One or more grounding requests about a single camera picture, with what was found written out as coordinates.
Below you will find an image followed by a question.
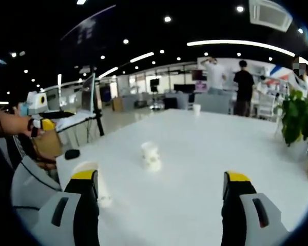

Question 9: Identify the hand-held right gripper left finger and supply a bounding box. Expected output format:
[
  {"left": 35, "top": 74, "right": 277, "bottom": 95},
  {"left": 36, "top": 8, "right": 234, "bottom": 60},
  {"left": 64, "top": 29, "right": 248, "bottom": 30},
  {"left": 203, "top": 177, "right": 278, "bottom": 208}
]
[{"left": 37, "top": 169, "right": 101, "bottom": 246}]

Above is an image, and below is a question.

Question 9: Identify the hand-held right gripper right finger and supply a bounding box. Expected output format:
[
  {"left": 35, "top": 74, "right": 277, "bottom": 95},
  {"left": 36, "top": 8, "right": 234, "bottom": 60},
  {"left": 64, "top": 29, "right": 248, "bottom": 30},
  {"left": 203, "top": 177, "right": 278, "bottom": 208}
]
[{"left": 221, "top": 171, "right": 291, "bottom": 246}]

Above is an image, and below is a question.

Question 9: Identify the white side desk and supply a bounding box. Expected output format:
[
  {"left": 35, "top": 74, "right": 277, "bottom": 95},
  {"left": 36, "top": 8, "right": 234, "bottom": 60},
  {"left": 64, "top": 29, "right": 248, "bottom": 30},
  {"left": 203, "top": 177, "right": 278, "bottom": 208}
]
[{"left": 55, "top": 111, "right": 98, "bottom": 148}]

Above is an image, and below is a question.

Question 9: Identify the large display on stand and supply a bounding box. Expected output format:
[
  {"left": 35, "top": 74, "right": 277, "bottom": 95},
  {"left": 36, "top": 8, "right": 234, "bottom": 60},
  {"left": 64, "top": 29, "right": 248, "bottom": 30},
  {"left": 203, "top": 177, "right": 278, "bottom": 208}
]
[{"left": 81, "top": 73, "right": 97, "bottom": 113}]

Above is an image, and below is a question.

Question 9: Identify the black computer mouse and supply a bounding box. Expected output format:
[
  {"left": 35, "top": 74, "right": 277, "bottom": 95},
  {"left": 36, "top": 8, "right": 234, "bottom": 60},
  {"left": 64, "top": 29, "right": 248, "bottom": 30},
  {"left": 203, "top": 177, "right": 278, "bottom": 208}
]
[{"left": 64, "top": 149, "right": 81, "bottom": 160}]

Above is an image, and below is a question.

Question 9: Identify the black stand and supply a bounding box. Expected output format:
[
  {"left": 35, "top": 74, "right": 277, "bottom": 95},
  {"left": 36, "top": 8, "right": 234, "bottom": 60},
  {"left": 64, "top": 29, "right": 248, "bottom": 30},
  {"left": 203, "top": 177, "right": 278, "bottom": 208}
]
[{"left": 91, "top": 67, "right": 105, "bottom": 137}]

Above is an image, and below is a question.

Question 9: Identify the grey office chair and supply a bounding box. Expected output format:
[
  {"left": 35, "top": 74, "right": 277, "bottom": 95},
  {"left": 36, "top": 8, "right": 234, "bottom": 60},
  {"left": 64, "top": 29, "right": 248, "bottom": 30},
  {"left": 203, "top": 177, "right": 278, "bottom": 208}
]
[{"left": 10, "top": 155, "right": 64, "bottom": 229}]

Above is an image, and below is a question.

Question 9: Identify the brown cardboard box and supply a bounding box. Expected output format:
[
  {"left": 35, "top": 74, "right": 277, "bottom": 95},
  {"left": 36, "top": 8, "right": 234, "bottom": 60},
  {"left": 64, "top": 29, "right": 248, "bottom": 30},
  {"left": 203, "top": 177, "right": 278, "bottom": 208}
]
[{"left": 112, "top": 98, "right": 124, "bottom": 112}]

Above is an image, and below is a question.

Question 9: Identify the white table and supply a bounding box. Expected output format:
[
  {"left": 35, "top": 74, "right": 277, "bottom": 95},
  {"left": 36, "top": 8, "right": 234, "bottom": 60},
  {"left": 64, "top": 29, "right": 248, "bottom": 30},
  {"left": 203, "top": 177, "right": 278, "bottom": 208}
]
[{"left": 55, "top": 108, "right": 308, "bottom": 246}]

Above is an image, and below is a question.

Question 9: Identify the green potted plant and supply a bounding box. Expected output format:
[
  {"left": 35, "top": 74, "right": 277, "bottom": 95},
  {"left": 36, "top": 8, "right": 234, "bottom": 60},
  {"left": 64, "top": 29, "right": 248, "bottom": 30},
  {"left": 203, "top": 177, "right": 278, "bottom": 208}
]
[{"left": 274, "top": 89, "right": 308, "bottom": 161}]

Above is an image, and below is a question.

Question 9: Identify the group of ceiling downlights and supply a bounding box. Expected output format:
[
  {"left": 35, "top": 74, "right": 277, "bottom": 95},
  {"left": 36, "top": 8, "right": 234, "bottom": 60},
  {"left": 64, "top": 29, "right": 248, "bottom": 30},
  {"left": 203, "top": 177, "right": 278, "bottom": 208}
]
[{"left": 0, "top": 6, "right": 305, "bottom": 93}]

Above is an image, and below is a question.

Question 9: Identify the curved ceiling light strip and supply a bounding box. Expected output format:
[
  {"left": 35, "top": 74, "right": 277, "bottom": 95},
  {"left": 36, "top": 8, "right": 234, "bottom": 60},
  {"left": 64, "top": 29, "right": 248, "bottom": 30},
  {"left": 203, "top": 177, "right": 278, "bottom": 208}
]
[{"left": 186, "top": 39, "right": 308, "bottom": 72}]

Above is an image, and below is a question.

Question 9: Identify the ceiling air vent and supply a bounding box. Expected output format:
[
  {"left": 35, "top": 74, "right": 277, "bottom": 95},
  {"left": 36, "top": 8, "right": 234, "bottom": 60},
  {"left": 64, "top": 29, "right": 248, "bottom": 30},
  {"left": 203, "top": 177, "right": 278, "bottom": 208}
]
[{"left": 248, "top": 0, "right": 293, "bottom": 33}]

